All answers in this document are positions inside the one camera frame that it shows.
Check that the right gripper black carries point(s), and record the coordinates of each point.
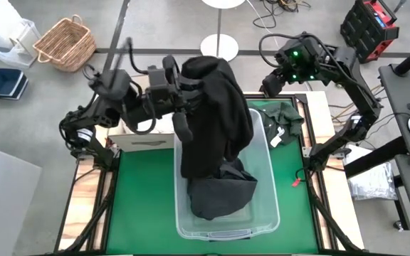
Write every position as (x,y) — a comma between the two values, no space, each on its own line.
(297,60)

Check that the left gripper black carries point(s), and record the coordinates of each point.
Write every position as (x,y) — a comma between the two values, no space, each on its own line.
(162,89)

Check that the white cloth garment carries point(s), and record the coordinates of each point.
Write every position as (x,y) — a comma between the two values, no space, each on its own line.
(164,126)

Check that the black fleece garment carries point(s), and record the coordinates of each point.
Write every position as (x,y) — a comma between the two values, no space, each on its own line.
(215,117)

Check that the dark green shirt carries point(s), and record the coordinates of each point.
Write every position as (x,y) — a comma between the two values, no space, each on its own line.
(283,121)

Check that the dark grey garment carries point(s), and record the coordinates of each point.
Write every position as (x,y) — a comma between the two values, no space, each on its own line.
(223,195)

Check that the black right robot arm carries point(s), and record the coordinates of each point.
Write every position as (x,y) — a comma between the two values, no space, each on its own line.
(354,85)

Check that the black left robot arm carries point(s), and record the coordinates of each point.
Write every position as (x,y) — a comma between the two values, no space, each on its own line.
(109,106)

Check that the beige fabric box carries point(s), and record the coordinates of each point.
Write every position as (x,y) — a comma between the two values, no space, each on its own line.
(144,144)

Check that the grey round lamp stand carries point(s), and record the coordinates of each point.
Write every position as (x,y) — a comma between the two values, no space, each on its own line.
(219,48)

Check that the red black tool box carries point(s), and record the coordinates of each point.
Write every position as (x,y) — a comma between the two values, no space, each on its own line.
(368,28)

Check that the white round lamp head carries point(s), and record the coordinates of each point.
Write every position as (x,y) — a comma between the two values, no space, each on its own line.
(223,3)

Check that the wicker basket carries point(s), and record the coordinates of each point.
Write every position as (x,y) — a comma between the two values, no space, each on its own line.
(64,42)

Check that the green table mat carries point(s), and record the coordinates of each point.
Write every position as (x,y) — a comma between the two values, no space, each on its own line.
(144,199)

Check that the red tag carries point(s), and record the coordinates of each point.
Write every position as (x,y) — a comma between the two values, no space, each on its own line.
(295,182)

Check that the clear plastic bag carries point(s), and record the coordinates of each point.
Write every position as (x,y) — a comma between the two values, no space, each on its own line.
(372,181)

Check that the clear plastic storage bin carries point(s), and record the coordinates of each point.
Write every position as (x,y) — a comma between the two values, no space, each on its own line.
(265,199)

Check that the small clear plastic container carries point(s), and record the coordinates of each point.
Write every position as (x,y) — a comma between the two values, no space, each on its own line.
(9,49)

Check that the navy blue bin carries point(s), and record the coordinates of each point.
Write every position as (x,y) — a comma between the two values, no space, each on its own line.
(4,83)

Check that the black aluminium rig frame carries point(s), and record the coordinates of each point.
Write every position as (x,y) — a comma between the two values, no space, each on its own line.
(313,213)

